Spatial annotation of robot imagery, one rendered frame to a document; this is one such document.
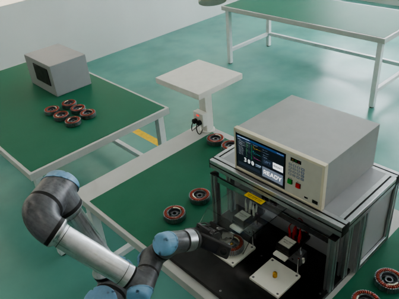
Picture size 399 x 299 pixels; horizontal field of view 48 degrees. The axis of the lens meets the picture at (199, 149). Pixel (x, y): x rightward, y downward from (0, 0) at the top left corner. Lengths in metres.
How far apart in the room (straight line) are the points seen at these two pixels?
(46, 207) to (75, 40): 5.12
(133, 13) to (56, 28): 1.23
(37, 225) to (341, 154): 1.06
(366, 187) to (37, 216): 1.22
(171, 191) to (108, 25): 4.49
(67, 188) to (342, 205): 1.00
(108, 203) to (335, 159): 1.28
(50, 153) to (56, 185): 1.54
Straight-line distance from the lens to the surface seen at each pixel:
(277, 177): 1.81
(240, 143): 1.87
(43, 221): 1.41
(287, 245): 1.88
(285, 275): 1.96
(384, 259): 2.14
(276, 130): 1.83
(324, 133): 1.82
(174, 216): 2.24
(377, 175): 1.97
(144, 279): 1.46
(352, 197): 1.84
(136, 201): 2.43
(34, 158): 3.01
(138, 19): 6.95
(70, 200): 1.51
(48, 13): 6.20
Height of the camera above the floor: 2.25
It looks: 33 degrees down
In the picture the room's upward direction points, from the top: 5 degrees counter-clockwise
